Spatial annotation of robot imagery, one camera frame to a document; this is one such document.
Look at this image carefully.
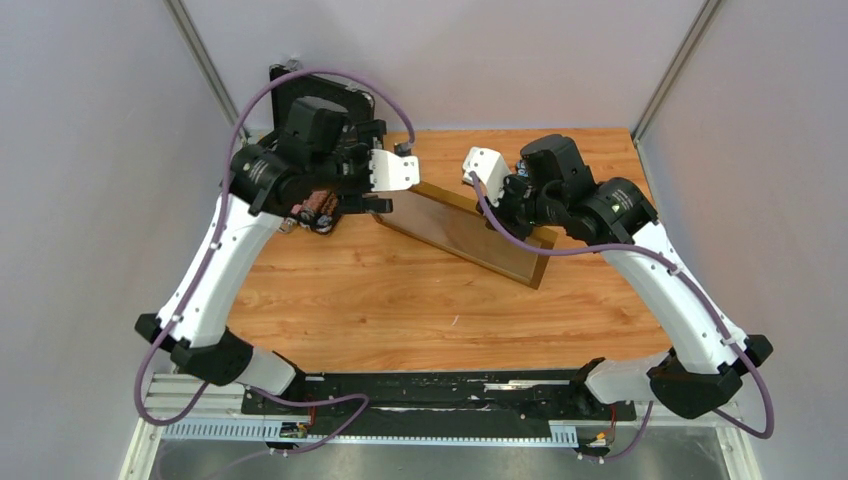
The aluminium left corner post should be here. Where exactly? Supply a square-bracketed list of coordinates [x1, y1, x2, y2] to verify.
[163, 0, 239, 125]

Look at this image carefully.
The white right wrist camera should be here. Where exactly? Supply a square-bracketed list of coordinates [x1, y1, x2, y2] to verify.
[462, 147, 512, 207]

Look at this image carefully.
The black poker chip case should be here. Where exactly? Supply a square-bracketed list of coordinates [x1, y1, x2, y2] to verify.
[268, 60, 376, 236]

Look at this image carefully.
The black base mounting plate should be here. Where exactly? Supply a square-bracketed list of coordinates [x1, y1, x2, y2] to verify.
[283, 369, 636, 440]

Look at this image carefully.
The clear acrylic sheet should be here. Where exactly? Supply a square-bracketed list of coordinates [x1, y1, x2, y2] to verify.
[390, 192, 541, 280]

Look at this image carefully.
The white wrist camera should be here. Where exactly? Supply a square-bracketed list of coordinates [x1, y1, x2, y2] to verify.
[462, 147, 512, 207]
[368, 149, 421, 192]

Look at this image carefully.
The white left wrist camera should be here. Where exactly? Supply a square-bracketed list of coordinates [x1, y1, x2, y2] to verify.
[368, 149, 421, 192]

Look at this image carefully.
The white slotted cable duct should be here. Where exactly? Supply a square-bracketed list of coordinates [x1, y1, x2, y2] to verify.
[161, 421, 579, 448]

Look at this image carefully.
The aluminium corner post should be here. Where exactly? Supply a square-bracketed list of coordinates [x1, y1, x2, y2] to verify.
[631, 0, 725, 146]
[163, 0, 239, 125]

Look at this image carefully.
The aluminium rail frame front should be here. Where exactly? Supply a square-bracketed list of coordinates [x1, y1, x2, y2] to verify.
[120, 370, 762, 479]

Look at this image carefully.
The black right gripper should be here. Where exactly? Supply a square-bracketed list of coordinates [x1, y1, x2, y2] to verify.
[476, 169, 563, 240]

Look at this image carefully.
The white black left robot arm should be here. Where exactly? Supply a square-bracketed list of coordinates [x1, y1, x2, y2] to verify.
[135, 97, 404, 413]

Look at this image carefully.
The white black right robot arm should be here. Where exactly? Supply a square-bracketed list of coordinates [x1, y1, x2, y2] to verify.
[463, 134, 773, 419]

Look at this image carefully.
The light wooden picture frame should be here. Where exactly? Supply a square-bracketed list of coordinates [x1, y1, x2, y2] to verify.
[372, 180, 560, 291]

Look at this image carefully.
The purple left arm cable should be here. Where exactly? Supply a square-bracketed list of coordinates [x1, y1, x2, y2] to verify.
[134, 67, 417, 457]

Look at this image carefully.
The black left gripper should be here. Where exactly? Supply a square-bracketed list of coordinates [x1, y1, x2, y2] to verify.
[310, 121, 394, 214]

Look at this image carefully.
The aluminium right corner post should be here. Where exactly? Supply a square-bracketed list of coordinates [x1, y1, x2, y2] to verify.
[631, 0, 725, 146]

